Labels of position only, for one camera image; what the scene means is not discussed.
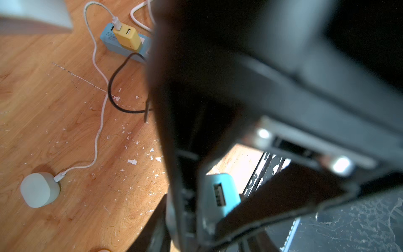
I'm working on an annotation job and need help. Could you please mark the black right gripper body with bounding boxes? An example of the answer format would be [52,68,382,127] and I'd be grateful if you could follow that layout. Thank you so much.
[148,1,403,168]

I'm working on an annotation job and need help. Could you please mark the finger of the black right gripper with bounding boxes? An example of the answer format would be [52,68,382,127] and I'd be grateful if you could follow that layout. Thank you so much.
[154,88,227,252]
[214,163,359,243]

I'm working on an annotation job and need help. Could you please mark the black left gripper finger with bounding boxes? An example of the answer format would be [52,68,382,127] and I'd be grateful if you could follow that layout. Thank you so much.
[127,195,170,252]

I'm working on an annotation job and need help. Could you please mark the teal wall charger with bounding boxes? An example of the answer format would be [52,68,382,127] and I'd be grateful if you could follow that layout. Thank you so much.
[201,173,241,235]

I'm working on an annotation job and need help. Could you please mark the black thin usb cable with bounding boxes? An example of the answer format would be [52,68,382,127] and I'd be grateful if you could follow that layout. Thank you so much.
[107,51,155,123]

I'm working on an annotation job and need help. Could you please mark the pale green wall charger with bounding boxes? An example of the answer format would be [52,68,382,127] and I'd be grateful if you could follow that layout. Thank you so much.
[112,24,142,51]

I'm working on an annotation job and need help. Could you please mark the white charging cable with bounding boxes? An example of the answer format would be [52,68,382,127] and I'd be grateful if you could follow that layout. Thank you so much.
[53,0,123,183]

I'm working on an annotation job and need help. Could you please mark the mint green earbuds case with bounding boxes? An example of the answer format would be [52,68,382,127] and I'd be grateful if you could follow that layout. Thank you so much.
[20,172,60,209]

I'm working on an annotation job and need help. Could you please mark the blue power strip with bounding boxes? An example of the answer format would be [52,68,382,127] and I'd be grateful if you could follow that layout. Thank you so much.
[100,23,152,63]

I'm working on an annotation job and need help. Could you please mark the white power strip cord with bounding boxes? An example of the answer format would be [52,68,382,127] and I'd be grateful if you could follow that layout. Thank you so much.
[130,0,156,33]

